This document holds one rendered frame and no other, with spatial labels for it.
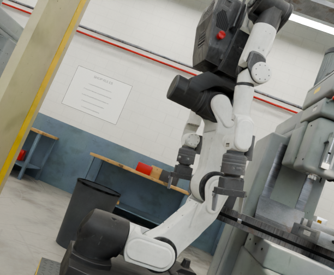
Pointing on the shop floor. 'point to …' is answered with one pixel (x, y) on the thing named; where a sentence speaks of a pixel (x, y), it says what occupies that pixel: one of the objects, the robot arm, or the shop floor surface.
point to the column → (277, 182)
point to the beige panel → (24, 91)
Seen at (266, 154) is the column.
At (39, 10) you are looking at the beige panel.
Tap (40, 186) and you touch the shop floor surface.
